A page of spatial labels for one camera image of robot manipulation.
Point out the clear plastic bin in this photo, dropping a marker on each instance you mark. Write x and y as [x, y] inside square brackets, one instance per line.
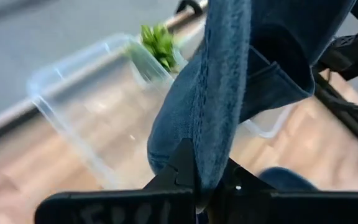
[104, 118]
[269, 129]

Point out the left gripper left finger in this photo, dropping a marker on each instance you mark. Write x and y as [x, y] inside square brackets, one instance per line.
[179, 174]

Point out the dark blue fabric hat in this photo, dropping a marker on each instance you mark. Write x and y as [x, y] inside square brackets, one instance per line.
[287, 179]

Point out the green plant in white pot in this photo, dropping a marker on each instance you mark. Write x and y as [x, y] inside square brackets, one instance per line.
[160, 46]

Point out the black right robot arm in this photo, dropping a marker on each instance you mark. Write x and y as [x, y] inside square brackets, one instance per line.
[350, 53]

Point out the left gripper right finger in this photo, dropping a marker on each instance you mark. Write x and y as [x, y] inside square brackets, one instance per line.
[244, 180]

